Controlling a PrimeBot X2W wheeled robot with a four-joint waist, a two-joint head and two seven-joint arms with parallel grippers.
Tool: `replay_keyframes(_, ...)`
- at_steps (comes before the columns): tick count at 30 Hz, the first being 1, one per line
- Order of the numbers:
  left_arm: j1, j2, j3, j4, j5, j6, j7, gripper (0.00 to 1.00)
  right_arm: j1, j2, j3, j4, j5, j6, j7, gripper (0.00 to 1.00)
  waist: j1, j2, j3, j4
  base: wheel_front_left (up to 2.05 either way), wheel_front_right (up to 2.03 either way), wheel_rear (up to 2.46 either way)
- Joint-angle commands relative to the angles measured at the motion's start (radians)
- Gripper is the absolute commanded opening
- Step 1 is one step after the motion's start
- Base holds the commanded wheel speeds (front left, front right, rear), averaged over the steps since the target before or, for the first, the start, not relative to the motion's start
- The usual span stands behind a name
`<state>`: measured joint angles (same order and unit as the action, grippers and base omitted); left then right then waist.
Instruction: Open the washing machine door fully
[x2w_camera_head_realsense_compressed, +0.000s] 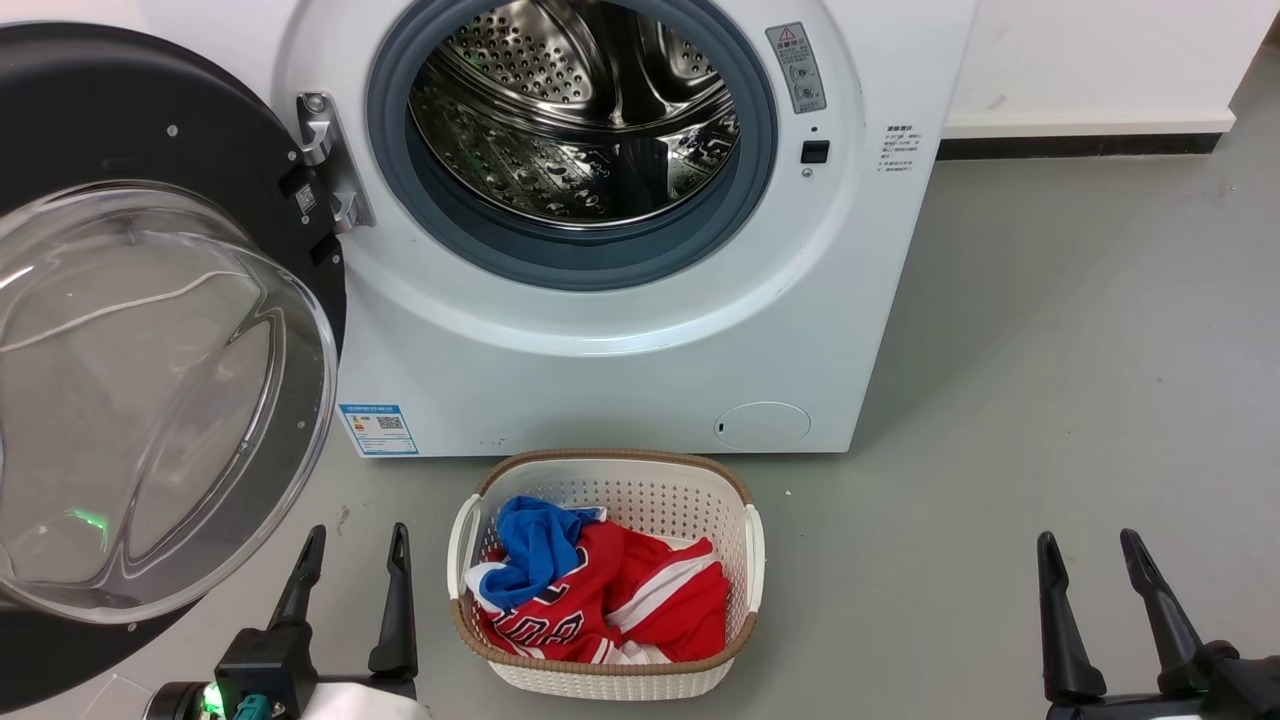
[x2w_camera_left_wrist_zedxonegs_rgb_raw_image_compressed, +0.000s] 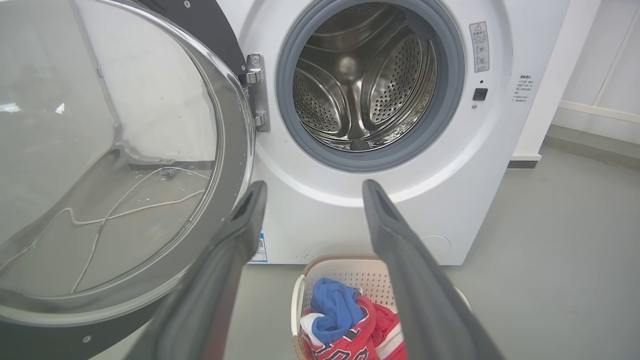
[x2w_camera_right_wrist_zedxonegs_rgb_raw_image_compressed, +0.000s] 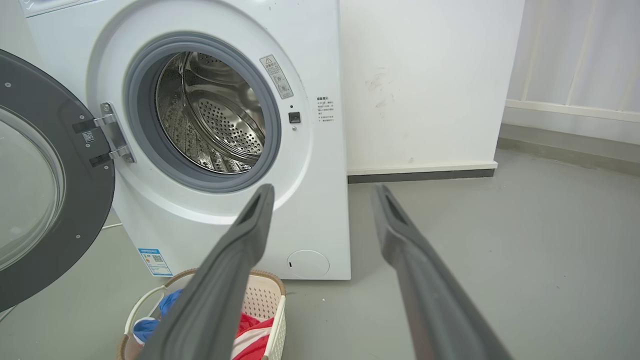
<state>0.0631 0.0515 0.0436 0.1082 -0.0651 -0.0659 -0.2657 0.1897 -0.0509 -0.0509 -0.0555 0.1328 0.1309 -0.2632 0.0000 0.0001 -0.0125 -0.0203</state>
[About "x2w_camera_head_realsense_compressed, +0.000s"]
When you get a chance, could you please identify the red basketball jersey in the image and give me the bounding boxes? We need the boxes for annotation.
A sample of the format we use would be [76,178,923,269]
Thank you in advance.
[466,520,729,666]

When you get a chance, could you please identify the black round glass washer door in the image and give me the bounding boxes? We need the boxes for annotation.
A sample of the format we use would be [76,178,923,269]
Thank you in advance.
[0,22,349,713]

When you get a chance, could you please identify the small black text sticker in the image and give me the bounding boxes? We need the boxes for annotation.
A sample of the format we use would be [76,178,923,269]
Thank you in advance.
[880,124,923,177]

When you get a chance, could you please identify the silver metal door hinge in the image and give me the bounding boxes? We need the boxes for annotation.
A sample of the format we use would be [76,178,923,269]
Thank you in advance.
[296,92,377,234]

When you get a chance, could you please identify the blue garment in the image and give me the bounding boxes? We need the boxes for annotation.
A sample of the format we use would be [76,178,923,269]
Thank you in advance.
[480,496,607,611]

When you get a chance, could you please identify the blue energy label sticker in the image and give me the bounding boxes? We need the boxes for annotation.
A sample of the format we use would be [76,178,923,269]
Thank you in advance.
[338,403,419,458]

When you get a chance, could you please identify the white plastic laundry basket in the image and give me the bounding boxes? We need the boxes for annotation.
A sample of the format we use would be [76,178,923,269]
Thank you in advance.
[447,449,766,701]

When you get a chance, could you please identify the white front-load washing machine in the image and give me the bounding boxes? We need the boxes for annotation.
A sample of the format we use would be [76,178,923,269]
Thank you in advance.
[140,0,981,458]

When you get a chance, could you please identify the thick white cable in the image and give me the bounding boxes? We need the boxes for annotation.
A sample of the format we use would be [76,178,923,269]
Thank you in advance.
[0,270,251,356]

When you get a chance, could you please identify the grey warning sticker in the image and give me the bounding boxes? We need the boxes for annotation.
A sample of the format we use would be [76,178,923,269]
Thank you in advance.
[765,22,828,115]

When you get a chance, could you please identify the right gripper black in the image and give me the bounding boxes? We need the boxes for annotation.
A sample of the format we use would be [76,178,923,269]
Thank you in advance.
[1037,528,1280,720]

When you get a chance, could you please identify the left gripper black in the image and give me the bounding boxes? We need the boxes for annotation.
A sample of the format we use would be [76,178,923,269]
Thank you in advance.
[145,523,420,720]

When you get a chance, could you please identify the round white filter cover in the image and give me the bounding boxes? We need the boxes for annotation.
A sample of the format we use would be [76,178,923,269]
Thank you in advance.
[713,401,812,452]

